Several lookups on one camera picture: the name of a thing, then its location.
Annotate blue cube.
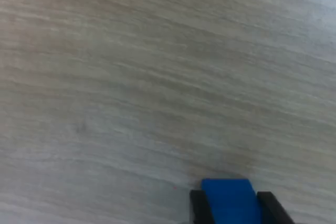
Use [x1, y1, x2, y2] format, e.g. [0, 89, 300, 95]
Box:
[201, 178, 264, 224]

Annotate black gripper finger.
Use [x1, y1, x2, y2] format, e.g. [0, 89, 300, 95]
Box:
[189, 189, 215, 224]
[256, 191, 296, 224]

